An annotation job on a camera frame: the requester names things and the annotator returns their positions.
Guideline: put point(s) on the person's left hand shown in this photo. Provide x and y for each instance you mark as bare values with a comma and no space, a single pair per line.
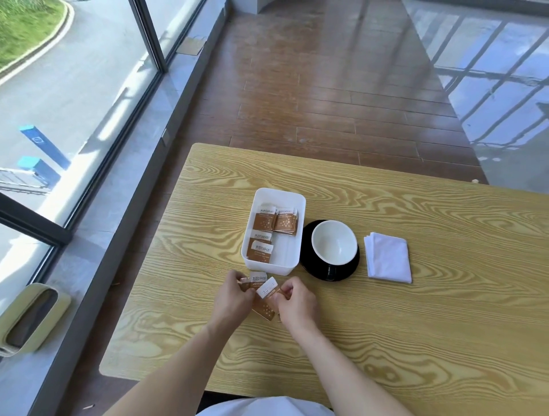
229,304

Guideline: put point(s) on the person's right hand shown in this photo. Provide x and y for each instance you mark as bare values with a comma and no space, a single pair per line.
298,306

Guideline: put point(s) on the dark window frame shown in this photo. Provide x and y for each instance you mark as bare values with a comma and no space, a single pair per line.
146,34

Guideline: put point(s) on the person's white shirt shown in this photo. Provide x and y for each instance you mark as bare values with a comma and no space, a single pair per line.
261,407

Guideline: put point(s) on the stack of white napkins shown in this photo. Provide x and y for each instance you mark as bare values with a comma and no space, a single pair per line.
388,258

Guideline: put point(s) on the person's left thumb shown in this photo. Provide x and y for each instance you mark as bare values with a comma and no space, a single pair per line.
252,300

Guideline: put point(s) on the cardboard piece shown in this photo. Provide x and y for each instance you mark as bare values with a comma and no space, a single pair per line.
191,45

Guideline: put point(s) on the brown white sugar packet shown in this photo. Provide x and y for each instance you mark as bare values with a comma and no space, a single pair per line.
260,253
286,222
263,220
258,238
266,298
244,283
258,277

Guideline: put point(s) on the person's left forearm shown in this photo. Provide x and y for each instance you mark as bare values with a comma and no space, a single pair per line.
171,370

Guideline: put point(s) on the person's right forearm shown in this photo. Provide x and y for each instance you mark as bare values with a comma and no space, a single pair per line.
343,373

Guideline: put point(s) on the black saucer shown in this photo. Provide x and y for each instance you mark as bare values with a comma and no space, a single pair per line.
309,253

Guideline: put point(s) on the pale green waste bin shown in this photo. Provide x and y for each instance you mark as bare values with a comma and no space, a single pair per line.
30,319

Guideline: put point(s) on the black cup with white inside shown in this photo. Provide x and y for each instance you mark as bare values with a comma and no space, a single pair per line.
334,244

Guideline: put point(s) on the white plastic tray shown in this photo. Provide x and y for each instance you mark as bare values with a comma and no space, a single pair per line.
274,231

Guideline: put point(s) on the person's right thumb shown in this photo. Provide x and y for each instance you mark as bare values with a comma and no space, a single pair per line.
279,303

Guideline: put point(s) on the metal barrier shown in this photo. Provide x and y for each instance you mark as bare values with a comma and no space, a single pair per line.
21,178

